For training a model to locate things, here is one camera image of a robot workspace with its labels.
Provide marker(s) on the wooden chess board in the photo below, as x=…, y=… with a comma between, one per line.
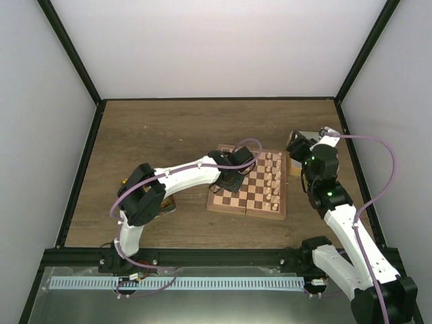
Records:
x=249, y=201

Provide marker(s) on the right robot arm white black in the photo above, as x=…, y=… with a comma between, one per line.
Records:
x=377, y=291

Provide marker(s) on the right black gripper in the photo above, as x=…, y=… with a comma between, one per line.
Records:
x=300, y=145

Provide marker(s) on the row of white chess pieces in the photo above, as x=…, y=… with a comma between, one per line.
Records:
x=272, y=190

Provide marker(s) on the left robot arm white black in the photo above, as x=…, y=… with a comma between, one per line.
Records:
x=139, y=200

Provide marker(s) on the gold tin with dark pieces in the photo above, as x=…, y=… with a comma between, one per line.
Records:
x=167, y=206

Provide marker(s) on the light blue cable duct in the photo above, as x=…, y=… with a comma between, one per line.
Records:
x=284, y=284

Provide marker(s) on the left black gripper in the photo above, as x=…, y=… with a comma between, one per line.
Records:
x=234, y=187

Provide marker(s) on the silver tin yellow rim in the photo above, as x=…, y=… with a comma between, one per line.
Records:
x=294, y=167

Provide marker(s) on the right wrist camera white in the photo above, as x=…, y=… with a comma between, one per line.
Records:
x=328, y=136

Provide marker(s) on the black aluminium frame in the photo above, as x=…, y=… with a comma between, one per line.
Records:
x=81, y=257

